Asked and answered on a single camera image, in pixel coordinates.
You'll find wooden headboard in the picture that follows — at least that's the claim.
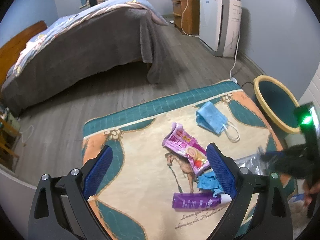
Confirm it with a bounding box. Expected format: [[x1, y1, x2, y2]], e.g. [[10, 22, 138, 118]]
[[0, 21, 47, 86]]

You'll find horse pattern floor mat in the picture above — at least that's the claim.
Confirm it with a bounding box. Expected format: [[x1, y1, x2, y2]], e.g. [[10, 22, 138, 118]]
[[82, 81, 282, 239]]

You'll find purple bottle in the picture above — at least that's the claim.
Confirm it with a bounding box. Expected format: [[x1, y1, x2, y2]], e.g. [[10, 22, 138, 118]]
[[172, 192, 232, 211]]

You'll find person's right hand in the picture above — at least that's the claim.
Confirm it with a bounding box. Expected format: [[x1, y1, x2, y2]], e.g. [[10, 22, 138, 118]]
[[303, 180, 320, 206]]

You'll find white power strip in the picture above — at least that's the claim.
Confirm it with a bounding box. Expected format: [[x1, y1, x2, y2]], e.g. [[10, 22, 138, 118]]
[[231, 77, 238, 83]]

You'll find blue glove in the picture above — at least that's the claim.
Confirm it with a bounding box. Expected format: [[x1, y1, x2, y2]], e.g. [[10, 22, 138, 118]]
[[197, 171, 224, 196]]

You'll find white air purifier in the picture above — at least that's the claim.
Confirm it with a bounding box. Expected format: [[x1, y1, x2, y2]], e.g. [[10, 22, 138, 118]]
[[199, 0, 242, 57]]

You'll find teal yellow trash bin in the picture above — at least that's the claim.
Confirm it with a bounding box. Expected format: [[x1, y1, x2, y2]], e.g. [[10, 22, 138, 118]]
[[253, 75, 300, 138]]

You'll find bed with grey blanket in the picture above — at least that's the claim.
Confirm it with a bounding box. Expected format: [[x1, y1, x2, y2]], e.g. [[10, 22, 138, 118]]
[[1, 5, 167, 115]]

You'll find white power cable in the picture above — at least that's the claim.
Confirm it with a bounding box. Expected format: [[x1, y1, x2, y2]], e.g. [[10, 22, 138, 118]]
[[229, 29, 241, 79]]

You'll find silver foil blister pack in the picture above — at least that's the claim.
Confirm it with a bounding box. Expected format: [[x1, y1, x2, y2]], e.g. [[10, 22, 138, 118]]
[[235, 153, 266, 176]]

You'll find light blue quilt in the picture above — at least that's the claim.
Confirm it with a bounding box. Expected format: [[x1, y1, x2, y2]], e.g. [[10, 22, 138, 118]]
[[7, 0, 168, 77]]

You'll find pink snack wrapper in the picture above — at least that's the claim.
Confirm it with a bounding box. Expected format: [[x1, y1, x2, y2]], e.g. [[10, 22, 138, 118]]
[[162, 122, 210, 176]]

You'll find wooden cabinet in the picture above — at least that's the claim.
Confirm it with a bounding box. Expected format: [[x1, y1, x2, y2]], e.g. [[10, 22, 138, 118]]
[[171, 0, 200, 35]]

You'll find light blue face mask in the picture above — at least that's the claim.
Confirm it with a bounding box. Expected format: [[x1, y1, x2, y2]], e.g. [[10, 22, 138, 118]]
[[196, 101, 240, 143]]

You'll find wooden bedside stool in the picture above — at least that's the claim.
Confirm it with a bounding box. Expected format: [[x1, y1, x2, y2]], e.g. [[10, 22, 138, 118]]
[[1, 108, 21, 172]]

